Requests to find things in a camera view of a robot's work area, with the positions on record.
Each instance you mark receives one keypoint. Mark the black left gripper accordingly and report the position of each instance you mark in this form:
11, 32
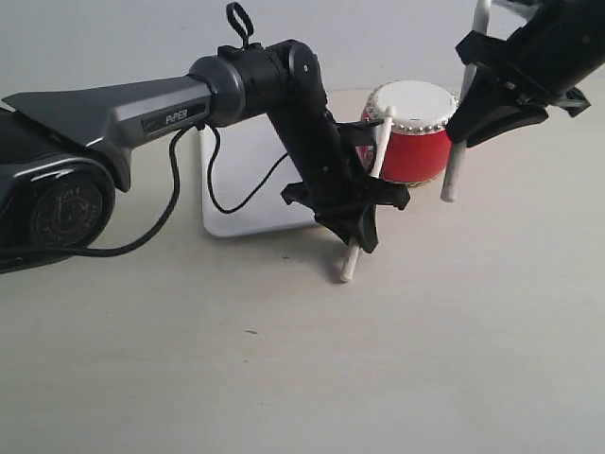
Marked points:
334, 183

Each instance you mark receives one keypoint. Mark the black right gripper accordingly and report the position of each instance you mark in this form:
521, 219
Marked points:
540, 64

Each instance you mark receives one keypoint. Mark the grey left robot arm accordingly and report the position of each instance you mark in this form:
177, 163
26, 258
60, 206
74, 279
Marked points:
65, 154

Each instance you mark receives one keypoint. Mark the red small drum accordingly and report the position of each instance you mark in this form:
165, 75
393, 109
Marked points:
419, 147

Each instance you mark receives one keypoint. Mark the white plastic tray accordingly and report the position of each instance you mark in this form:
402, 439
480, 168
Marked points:
248, 151

